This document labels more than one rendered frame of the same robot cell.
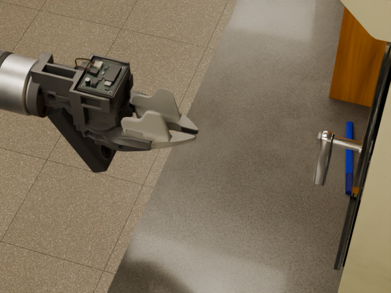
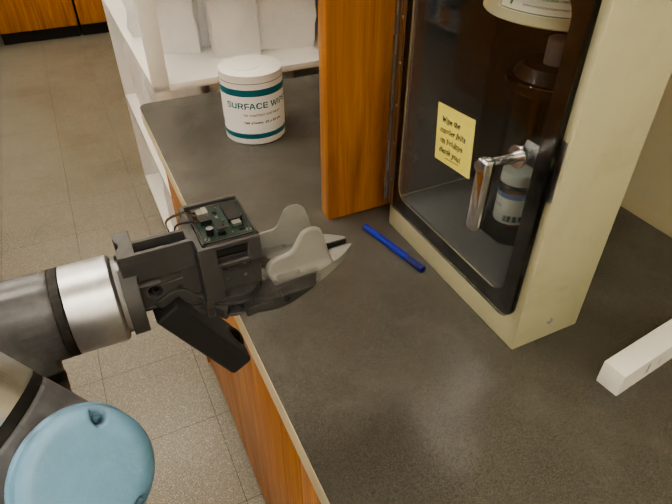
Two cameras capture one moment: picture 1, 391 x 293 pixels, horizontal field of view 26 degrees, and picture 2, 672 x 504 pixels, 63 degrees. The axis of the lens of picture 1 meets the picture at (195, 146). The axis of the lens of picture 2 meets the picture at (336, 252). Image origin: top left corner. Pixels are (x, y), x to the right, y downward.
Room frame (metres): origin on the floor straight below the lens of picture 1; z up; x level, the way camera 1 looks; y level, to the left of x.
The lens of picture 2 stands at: (0.39, 0.31, 1.48)
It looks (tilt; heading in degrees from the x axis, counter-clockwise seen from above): 38 degrees down; 316
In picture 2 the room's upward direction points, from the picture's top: straight up
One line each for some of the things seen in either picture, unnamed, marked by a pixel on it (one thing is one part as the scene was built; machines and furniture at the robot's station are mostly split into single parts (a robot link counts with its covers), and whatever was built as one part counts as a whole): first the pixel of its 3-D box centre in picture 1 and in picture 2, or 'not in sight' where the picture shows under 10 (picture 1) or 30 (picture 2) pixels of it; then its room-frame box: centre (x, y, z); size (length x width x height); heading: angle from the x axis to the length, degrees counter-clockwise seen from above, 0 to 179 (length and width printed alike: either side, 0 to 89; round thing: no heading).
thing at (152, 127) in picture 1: (156, 127); (311, 251); (0.69, 0.05, 1.17); 0.09 x 0.03 x 0.06; 70
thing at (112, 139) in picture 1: (121, 132); (268, 286); (0.70, 0.09, 1.15); 0.09 x 0.05 x 0.02; 70
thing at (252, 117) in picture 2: not in sight; (252, 99); (1.32, -0.33, 1.02); 0.13 x 0.13 x 0.15
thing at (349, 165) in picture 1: (349, 157); (392, 247); (0.83, -0.24, 0.95); 0.14 x 0.01 x 0.01; 173
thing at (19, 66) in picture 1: (26, 84); (99, 299); (0.77, 0.22, 1.16); 0.08 x 0.05 x 0.08; 162
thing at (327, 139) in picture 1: (337, 160); (492, 189); (0.64, -0.17, 1.17); 0.05 x 0.03 x 0.10; 72
